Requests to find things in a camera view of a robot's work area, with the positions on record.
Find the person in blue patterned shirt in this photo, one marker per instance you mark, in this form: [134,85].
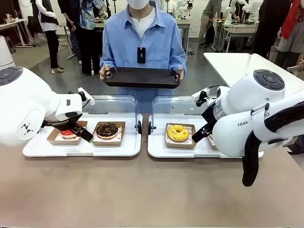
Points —
[86,16]

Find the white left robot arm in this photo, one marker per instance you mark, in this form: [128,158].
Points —
[28,99]

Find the person's left hand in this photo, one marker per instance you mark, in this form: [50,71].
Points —
[181,74]

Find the white face mask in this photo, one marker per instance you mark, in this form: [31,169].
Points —
[136,3]

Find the person with red scarf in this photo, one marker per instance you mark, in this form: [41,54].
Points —
[292,16]

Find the red donut in cardboard tray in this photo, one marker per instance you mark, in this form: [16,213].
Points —
[54,140]

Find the yellow sprinkled donut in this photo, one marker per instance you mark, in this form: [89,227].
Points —
[172,134]

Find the chocolate glazed donut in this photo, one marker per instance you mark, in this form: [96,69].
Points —
[99,131]

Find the large white table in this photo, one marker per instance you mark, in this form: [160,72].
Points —
[228,64]

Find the person in black outfit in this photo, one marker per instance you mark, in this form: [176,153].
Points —
[268,31]

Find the black serving tray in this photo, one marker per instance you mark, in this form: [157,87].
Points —
[142,77]

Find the red glazed donut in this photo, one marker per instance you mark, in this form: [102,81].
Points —
[65,134]

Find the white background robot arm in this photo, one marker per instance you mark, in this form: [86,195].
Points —
[231,9]

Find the clear plastic display lid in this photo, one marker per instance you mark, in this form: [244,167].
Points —
[166,104]
[118,104]

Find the sprinkled chocolate donut in tray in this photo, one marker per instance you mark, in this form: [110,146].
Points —
[212,142]

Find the person in black vest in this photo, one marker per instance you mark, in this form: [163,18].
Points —
[51,47]

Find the person's left forearm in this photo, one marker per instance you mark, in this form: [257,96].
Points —
[179,60]

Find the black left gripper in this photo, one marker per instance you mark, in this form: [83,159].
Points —
[59,124]

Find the yellow donut in cardboard tray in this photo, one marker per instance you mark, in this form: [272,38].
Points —
[180,145]

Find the person's right hand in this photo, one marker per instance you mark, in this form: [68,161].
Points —
[102,73]

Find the black name badge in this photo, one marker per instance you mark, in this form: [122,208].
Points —
[141,55]

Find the white air purifier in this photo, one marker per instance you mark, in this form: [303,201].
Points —
[4,54]

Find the person in dark clothes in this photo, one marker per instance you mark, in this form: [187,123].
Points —
[67,7]

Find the person in grey shirt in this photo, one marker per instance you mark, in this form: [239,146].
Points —
[209,23]

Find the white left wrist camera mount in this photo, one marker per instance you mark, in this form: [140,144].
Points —
[82,90]

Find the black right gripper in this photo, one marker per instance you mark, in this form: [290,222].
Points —
[210,114]

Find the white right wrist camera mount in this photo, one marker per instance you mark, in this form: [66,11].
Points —
[199,94]

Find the background robot work table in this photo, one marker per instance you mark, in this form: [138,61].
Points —
[237,31]

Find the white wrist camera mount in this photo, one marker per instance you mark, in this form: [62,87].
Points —
[82,90]
[199,94]

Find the white display tray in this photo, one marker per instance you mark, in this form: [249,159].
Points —
[156,147]
[111,149]

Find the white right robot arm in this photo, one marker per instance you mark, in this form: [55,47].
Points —
[237,133]

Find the person's right forearm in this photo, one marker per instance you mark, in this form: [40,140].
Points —
[105,60]

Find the white background desk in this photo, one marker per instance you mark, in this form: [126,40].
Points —
[12,22]

